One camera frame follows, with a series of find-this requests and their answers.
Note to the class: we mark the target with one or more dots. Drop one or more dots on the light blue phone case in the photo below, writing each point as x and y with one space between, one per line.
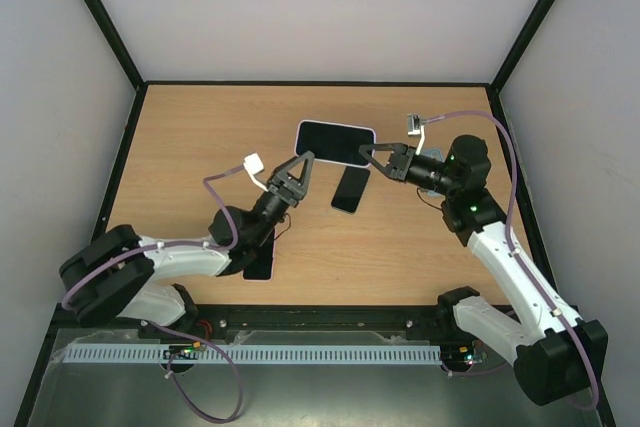
432 153

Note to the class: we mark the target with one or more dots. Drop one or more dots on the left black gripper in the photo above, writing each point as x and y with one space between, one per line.
286 192

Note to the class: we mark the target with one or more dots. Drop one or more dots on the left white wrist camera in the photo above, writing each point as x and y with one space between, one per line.
253 166

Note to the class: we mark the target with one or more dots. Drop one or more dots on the teal phone black screen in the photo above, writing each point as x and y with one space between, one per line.
350 189

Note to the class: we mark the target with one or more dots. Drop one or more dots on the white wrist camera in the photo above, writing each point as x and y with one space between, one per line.
253 166
416 128

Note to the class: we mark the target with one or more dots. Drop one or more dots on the black aluminium frame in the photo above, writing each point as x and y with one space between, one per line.
110 33

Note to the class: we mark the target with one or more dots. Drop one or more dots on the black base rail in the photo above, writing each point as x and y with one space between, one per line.
414 323

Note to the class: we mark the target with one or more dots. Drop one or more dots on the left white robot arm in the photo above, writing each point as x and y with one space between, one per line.
122 274

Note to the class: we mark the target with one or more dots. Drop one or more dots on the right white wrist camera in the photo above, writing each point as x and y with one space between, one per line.
416 128

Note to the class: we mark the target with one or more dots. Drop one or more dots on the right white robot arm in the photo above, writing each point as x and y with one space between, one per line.
554 353

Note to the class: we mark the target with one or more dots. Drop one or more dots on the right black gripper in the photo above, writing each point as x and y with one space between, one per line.
400 162

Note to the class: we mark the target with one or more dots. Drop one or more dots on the grey slotted cable duct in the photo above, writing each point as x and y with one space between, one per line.
403 355

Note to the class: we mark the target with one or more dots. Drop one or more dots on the phone in pink case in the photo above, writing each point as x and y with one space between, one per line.
261 269

